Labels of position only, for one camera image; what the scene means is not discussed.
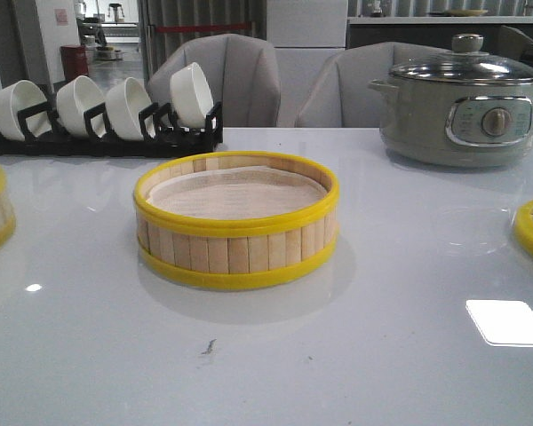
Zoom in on grey-green electric cooking pot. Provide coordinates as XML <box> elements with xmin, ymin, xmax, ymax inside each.
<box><xmin>368</xmin><ymin>76</ymin><xmax>533</xmax><ymax>168</ymax></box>

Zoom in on bamboo steamer tray yellow rims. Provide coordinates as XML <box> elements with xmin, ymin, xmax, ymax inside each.
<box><xmin>133</xmin><ymin>151</ymin><xmax>339</xmax><ymax>289</ymax></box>

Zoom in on white steamer liner cloth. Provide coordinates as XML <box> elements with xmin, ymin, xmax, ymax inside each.
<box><xmin>147</xmin><ymin>166</ymin><xmax>327</xmax><ymax>220</ymax></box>

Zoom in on white bowl far left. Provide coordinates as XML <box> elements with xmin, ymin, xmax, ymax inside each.
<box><xmin>0</xmin><ymin>80</ymin><xmax>47</xmax><ymax>141</ymax></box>

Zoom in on dark counter with shelf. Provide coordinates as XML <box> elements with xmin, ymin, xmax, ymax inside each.
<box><xmin>346</xmin><ymin>16</ymin><xmax>533</xmax><ymax>53</ymax></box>

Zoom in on white cabinet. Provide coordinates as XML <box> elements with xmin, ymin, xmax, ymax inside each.
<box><xmin>266</xmin><ymin>1</ymin><xmax>348</xmax><ymax>127</ymax></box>

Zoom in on white bowl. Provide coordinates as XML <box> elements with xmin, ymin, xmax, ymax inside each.
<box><xmin>0</xmin><ymin>80</ymin><xmax>47</xmax><ymax>141</ymax></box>
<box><xmin>56</xmin><ymin>75</ymin><xmax>105</xmax><ymax>138</ymax></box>
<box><xmin>170</xmin><ymin>62</ymin><xmax>214</xmax><ymax>129</ymax></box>
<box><xmin>106</xmin><ymin>77</ymin><xmax>152</xmax><ymax>141</ymax></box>

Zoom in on glass pot lid with knob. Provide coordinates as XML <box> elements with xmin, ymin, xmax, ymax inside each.
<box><xmin>389</xmin><ymin>34</ymin><xmax>533</xmax><ymax>85</ymax></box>

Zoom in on black bowl rack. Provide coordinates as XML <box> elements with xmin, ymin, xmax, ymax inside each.
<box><xmin>0</xmin><ymin>101</ymin><xmax>223</xmax><ymax>159</ymax></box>

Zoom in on white bowl rightmost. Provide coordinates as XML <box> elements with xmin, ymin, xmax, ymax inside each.
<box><xmin>170</xmin><ymin>62</ymin><xmax>214</xmax><ymax>129</ymax></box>

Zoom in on red barrier belt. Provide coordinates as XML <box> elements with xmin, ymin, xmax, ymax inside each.
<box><xmin>145</xmin><ymin>21</ymin><xmax>254</xmax><ymax>34</ymax></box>

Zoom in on grey chair right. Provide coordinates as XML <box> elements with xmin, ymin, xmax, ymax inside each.
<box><xmin>294</xmin><ymin>42</ymin><xmax>443</xmax><ymax>128</ymax></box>

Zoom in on grey chair left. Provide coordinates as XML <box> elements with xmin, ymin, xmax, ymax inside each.
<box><xmin>147</xmin><ymin>34</ymin><xmax>281</xmax><ymax>128</ymax></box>

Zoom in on grey chair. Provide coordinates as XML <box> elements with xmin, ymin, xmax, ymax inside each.
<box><xmin>147</xmin><ymin>34</ymin><xmax>281</xmax><ymax>128</ymax></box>
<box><xmin>294</xmin><ymin>42</ymin><xmax>443</xmax><ymax>128</ymax></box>

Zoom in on red bin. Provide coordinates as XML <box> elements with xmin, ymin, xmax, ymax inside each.
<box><xmin>60</xmin><ymin>45</ymin><xmax>89</xmax><ymax>82</ymax></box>

